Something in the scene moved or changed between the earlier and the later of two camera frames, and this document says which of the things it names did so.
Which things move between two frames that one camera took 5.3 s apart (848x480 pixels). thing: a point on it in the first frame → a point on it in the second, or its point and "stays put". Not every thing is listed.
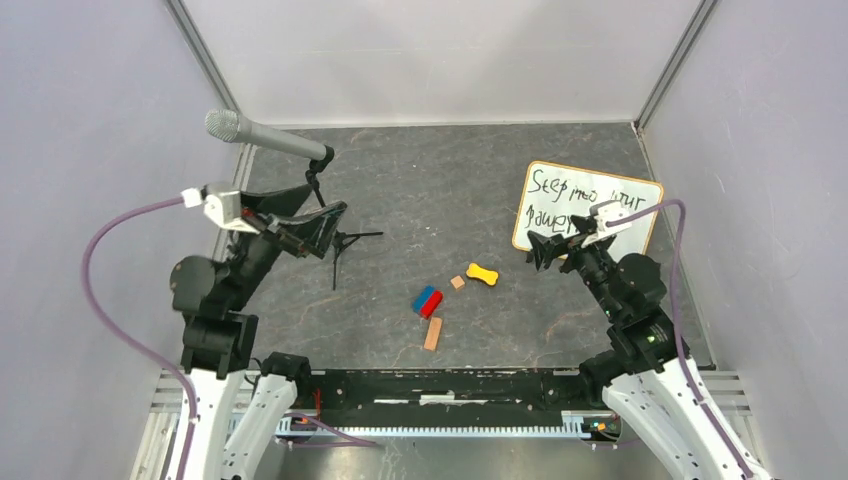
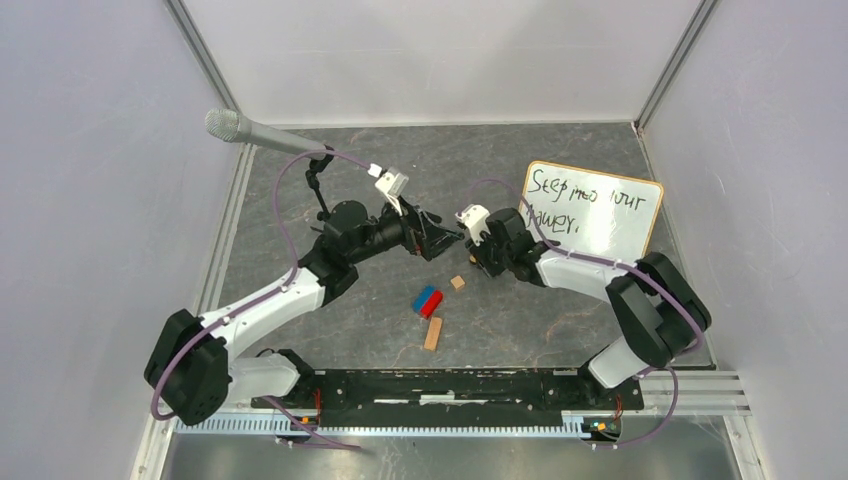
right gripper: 544,249 → 478,254
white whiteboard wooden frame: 553,193 stays put
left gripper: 317,230 → 418,230
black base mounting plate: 440,398 stays put
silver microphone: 229,126 stays put
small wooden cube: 457,282 stays put
